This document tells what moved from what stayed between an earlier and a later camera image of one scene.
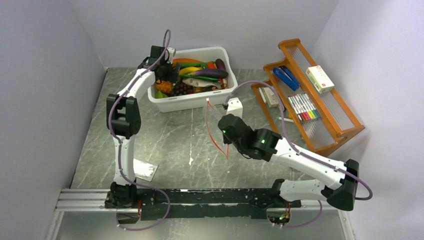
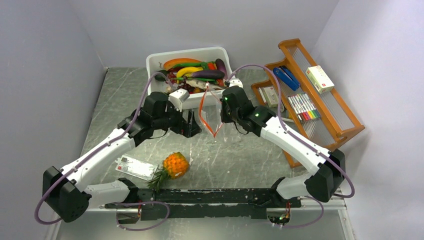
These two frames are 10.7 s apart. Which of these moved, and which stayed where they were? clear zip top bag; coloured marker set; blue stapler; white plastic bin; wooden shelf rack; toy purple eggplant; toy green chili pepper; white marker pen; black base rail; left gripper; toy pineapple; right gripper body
Moved: right gripper body; left gripper; toy pineapple; clear zip top bag
Stayed: white plastic bin; toy green chili pepper; wooden shelf rack; white marker pen; blue stapler; toy purple eggplant; black base rail; coloured marker set
